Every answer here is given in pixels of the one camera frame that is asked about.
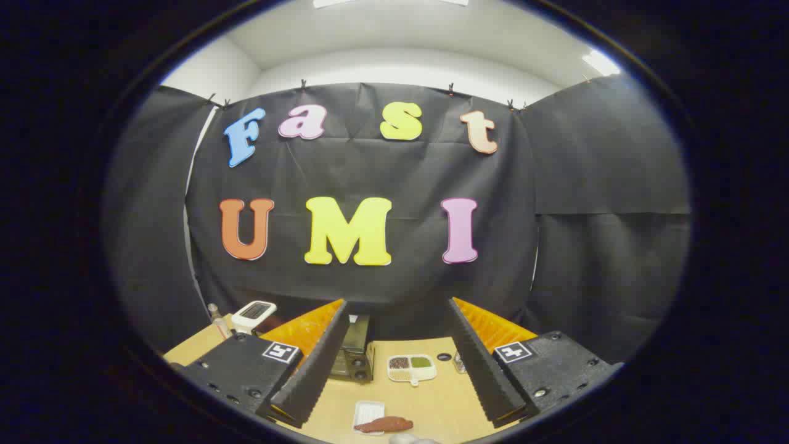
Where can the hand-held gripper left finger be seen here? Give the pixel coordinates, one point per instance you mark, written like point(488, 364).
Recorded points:
point(314, 370)

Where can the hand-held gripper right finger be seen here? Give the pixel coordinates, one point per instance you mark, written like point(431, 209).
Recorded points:
point(481, 370)

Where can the black toaster oven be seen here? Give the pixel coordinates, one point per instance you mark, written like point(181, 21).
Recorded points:
point(354, 357)

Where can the brown meat slice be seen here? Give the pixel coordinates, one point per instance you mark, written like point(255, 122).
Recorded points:
point(385, 424)

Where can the small white ribbed tray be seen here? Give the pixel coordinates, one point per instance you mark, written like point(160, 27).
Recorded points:
point(368, 408)

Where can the white divided plate with grains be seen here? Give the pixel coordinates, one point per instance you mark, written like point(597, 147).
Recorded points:
point(410, 373)

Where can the small clear bottle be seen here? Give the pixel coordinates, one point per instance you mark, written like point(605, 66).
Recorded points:
point(219, 324)

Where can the black backdrop cloth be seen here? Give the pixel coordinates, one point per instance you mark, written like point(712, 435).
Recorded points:
point(370, 172)

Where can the ceiling light panel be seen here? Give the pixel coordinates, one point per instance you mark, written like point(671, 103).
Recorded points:
point(327, 2)
point(601, 63)

